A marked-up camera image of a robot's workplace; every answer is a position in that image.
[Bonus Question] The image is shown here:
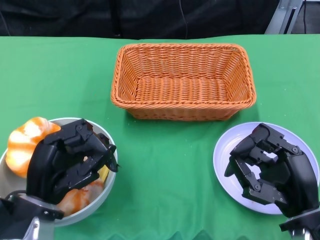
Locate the black backdrop cloth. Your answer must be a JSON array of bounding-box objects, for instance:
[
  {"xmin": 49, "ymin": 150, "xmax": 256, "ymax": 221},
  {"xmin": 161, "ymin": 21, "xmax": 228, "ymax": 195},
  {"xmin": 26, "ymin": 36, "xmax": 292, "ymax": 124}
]
[{"xmin": 0, "ymin": 0, "xmax": 281, "ymax": 41}]

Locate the green tablecloth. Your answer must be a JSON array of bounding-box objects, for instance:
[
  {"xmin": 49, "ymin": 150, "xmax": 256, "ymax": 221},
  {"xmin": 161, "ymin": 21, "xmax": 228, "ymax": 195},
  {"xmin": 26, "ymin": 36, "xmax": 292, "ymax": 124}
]
[{"xmin": 0, "ymin": 33, "xmax": 320, "ymax": 240}]

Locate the lavender plate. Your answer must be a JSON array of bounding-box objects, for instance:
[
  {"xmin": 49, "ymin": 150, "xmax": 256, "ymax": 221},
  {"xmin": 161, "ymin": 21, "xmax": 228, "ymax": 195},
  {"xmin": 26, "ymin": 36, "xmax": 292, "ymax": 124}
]
[{"xmin": 212, "ymin": 121, "xmax": 315, "ymax": 215}]

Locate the grey-green bowl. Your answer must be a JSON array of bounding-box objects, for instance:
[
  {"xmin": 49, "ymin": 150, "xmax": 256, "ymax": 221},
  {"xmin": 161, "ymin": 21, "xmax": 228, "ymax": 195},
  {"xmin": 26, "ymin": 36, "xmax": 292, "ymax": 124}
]
[{"xmin": 0, "ymin": 117, "xmax": 118, "ymax": 227}]

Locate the orange striped bread bun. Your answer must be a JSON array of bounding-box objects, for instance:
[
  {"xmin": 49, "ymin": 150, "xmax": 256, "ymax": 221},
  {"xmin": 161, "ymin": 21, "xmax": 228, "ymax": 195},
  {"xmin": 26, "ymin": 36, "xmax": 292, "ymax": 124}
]
[
  {"xmin": 56, "ymin": 177, "xmax": 105, "ymax": 215},
  {"xmin": 5, "ymin": 116, "xmax": 62, "ymax": 179}
]

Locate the aluminium frame post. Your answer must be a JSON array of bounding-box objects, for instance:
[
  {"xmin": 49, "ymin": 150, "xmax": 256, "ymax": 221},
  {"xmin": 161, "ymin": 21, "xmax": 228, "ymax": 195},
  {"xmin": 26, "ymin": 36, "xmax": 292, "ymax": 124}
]
[{"xmin": 264, "ymin": 0, "xmax": 305, "ymax": 35}]

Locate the orange wicker basket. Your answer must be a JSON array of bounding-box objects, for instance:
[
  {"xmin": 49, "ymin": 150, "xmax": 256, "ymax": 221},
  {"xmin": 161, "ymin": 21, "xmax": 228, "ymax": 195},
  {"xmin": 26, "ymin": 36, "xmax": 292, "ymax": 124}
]
[{"xmin": 110, "ymin": 42, "xmax": 257, "ymax": 122}]

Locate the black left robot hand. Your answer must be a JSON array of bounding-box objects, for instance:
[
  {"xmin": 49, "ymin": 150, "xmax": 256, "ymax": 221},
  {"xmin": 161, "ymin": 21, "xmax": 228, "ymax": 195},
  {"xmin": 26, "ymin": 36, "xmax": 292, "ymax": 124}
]
[{"xmin": 26, "ymin": 118, "xmax": 120, "ymax": 205}]

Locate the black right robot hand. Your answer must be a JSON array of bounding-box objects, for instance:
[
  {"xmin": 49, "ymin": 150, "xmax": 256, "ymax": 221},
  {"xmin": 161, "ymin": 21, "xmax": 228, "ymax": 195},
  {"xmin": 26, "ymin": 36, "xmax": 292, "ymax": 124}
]
[{"xmin": 224, "ymin": 122, "xmax": 320, "ymax": 218}]

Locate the thin black hanging cable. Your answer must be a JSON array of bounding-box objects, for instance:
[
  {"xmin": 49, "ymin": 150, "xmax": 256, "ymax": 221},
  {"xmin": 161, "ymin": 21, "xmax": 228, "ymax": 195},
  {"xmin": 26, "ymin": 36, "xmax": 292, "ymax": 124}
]
[{"xmin": 178, "ymin": 0, "xmax": 189, "ymax": 40}]

